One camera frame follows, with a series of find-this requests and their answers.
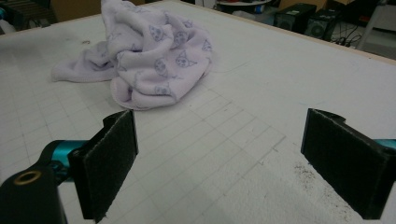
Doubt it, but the round white table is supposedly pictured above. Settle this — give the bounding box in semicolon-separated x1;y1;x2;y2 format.
217;0;273;7

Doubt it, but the white foam mat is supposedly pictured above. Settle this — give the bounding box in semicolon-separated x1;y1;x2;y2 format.
0;1;396;224

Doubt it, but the white desk leg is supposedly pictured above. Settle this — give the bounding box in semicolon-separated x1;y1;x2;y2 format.
356;0;390;51

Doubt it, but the black computer tower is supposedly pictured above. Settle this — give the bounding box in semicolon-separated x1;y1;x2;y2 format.
274;3;318;35
304;8;343;42

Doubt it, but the lilac cat print towel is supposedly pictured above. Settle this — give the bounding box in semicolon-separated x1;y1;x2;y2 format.
50;0;215;111

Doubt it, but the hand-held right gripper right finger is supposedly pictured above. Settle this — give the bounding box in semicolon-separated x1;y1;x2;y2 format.
300;107;396;220

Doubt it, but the black floor cable tangle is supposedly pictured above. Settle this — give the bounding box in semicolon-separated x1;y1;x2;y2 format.
330;22;362;47

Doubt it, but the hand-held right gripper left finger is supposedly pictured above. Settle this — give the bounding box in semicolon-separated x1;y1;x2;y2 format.
67;109;139;224

